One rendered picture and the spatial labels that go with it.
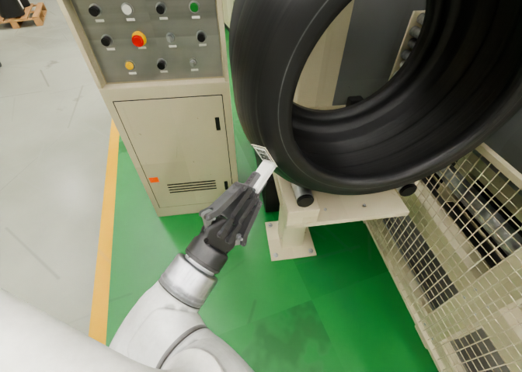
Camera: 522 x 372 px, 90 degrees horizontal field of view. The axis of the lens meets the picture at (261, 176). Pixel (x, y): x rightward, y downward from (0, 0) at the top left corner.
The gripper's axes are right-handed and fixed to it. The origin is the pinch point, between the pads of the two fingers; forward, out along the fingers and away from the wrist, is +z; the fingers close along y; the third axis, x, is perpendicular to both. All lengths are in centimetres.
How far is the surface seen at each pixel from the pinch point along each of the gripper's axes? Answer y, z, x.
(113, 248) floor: 49, -55, -123
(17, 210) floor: 13, -76, -193
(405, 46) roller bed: 24, 74, -3
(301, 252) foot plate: 104, 4, -44
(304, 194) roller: 16.3, 5.8, -0.2
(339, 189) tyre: 15.5, 9.6, 7.8
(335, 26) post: -1, 50, -9
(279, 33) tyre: -21.5, 12.2, 9.5
